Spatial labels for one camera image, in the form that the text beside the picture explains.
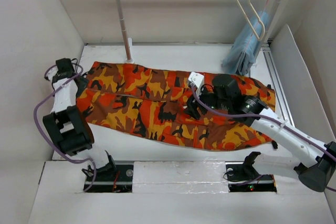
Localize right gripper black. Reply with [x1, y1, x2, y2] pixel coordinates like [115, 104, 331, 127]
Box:
[182, 83, 230, 120]

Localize orange camouflage trousers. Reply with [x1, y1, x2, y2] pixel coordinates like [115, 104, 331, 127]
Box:
[76, 62, 271, 151]

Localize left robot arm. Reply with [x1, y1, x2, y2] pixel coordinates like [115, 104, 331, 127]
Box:
[42, 58, 117, 180]

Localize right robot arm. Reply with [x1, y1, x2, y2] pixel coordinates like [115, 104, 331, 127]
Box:
[186, 72, 335, 192]

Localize light blue hanging garment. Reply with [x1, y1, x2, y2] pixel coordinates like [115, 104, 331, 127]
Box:
[222, 23, 259, 76]

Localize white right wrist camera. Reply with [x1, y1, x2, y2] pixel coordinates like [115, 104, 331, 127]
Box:
[188, 71, 205, 97]

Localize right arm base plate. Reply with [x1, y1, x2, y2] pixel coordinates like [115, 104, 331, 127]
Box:
[223, 162, 277, 193]

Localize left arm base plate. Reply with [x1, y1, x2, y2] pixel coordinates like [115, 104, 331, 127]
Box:
[82, 161, 134, 193]

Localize red wire hanger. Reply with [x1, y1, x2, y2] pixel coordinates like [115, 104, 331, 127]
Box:
[243, 0, 270, 51]

